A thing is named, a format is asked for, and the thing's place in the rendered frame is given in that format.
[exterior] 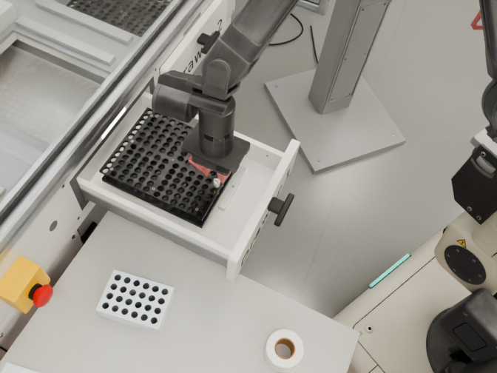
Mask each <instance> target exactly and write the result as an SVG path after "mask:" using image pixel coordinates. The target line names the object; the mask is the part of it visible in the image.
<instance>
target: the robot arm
mask: <svg viewBox="0 0 497 373"><path fill-rule="evenodd" d="M299 1H300V0H248V1H247V3H246V4H245V6H244V7H243V9H242V10H241V11H240V12H239V13H238V14H237V15H236V16H235V17H234V19H233V20H232V22H231V24H230V25H229V26H228V27H227V29H226V31H225V32H224V34H223V35H222V36H221V37H220V38H218V39H217V40H216V42H215V43H214V45H213V46H212V48H211V49H210V51H209V52H208V54H207V55H206V57H205V58H204V60H203V63H202V66H201V72H202V75H195V74H193V75H192V74H188V73H182V72H179V71H176V70H170V71H168V72H166V73H163V74H161V75H159V77H158V82H157V85H156V87H155V89H154V92H153V95H152V111H153V112H156V113H159V114H161V115H165V116H168V117H170V118H174V119H177V120H179V121H183V122H186V123H189V122H190V121H191V120H192V119H193V118H194V117H195V116H196V115H197V113H198V121H199V122H198V123H197V124H196V125H195V127H194V129H193V130H192V131H191V132H190V134H189V136H188V137H187V139H186V140H185V141H184V142H183V144H182V152H185V151H186V152H188V153H191V155H190V156H189V163H190V164H192V165H193V166H194V167H196V168H197V169H198V170H200V171H201V172H202V173H203V174H204V175H205V176H206V177H207V176H208V174H209V173H210V171H211V170H213V171H215V172H217V176H218V178H219V179H220V182H221V183H222V184H223V183H224V181H225V180H226V179H227V178H228V177H229V175H230V173H231V171H232V174H235V173H236V171H237V170H238V168H239V167H240V163H241V161H242V160H243V158H244V156H245V155H247V153H248V151H249V150H250V145H251V144H250V142H249V141H246V140H244V139H242V138H238V137H237V136H235V135H234V118H235V105H236V103H235V100H234V97H233V96H232V95H233V94H234V93H235V92H237V91H238V90H239V89H240V83H241V81H242V80H243V79H244V78H245V77H246V76H247V75H248V74H249V73H250V71H251V70H252V68H253V67H254V65H255V64H256V63H257V62H258V60H259V59H260V56H261V55H262V53H263V52H264V50H265V49H266V48H267V46H268V45H269V44H270V42H271V40H272V39H273V37H274V36H275V34H276V33H277V32H278V30H279V29H280V27H281V26H282V25H283V23H284V21H285V20H286V19H287V18H288V16H289V15H290V14H291V12H292V10H293V9H294V8H295V7H296V6H297V4H298V3H299ZM479 6H480V11H481V21H482V27H483V32H484V43H485V57H486V64H487V74H488V75H489V76H490V77H491V78H492V79H493V80H492V81H491V82H490V83H489V84H488V85H487V86H486V88H485V90H484V92H483V95H482V98H481V108H482V111H483V113H484V116H485V117H486V119H487V120H488V121H489V123H490V125H489V126H488V127H486V128H485V129H486V131H487V132H495V133H493V134H491V135H490V137H491V139H492V141H493V142H497V0H479Z"/></svg>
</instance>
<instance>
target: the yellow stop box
mask: <svg viewBox="0 0 497 373"><path fill-rule="evenodd" d="M49 282H50V278H49V277H48V276H47V274H46V273H45V271H44V270H43V269H42V268H41V267H40V266H39V265H38V264H36V263H34V262H32V261H30V260H28V259H26V258H24V257H22V256H19V257H18V258H17V259H16V261H15V262H14V264H13V265H12V266H11V267H10V268H9V270H8V271H7V272H6V274H5V275H4V277H3V278H2V279H1V280H0V299H1V300H3V301H4V302H5V303H6V304H7V305H8V306H11V307H13V308H14V309H16V310H18V311H20V312H22V313H24V314H27V313H28V312H29V310H30V309H31V307H32V306H33V299H34V298H33V293H34V292H35V290H37V288H38V287H42V286H43V285H45V284H48V283H49Z"/></svg>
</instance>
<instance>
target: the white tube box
mask: <svg viewBox="0 0 497 373"><path fill-rule="evenodd" d="M174 296H175V288H174V287H171V286H167V285H165V284H162V283H158V282H154V281H152V280H148V279H145V278H141V277H138V276H135V275H131V274H128V273H125V272H121V271H118V270H116V269H113V271H112V274H111V276H110V278H109V281H108V283H107V285H106V287H105V290H104V292H103V294H102V296H101V299H100V300H99V303H98V305H97V307H96V309H95V310H96V312H97V313H98V315H99V316H101V317H105V318H108V319H111V320H115V321H118V322H121V323H125V324H127V325H130V326H134V327H137V328H139V329H144V330H147V331H149V332H154V333H156V334H159V335H160V334H161V331H162V328H163V325H164V323H165V320H166V317H167V315H168V312H169V309H170V306H171V305H172V301H173V299H174Z"/></svg>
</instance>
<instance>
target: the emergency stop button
mask: <svg viewBox="0 0 497 373"><path fill-rule="evenodd" d="M52 296H53V287H52V286H50V285H48V284H45V285H43V286H42V287H38V288H37V290H35V292H34V293H33V298H34V299H33V304H34V306H36V307H38V308H40V307H42V306H45V305H46V304H47V303H48V302H49V301H50V299H51V297H52Z"/></svg>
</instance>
